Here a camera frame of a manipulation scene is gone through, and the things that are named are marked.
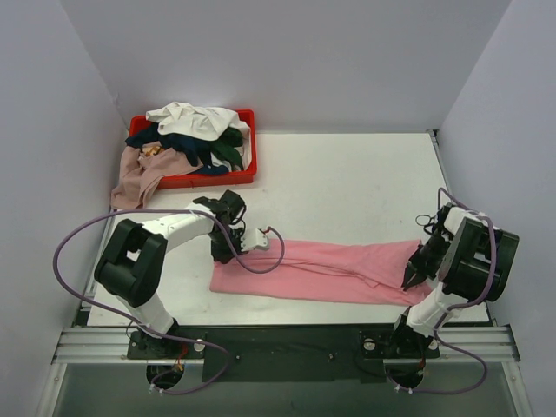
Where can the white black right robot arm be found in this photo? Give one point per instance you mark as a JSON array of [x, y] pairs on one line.
[[471, 261]]

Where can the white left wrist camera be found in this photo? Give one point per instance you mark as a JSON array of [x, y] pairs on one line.
[[254, 239]]

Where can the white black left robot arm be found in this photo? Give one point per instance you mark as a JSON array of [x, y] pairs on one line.
[[130, 267]]

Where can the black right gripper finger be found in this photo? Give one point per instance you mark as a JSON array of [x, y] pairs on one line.
[[411, 277], [420, 278]]

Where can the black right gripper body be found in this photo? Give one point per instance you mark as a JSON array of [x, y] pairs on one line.
[[425, 259]]

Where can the white t shirt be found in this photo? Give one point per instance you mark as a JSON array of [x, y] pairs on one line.
[[205, 123]]

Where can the dark green t shirt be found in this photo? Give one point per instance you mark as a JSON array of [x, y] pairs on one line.
[[227, 148]]

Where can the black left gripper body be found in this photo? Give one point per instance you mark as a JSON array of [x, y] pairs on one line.
[[222, 250]]

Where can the pink t shirt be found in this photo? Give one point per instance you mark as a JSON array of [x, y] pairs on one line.
[[318, 271]]

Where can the navy blue t shirt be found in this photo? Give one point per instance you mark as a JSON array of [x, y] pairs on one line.
[[198, 152]]

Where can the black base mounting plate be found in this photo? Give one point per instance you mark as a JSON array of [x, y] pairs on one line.
[[291, 353]]

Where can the beige t shirt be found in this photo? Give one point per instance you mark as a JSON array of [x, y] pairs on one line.
[[141, 170]]

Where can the red plastic bin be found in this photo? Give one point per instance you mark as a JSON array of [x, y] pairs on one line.
[[233, 177]]

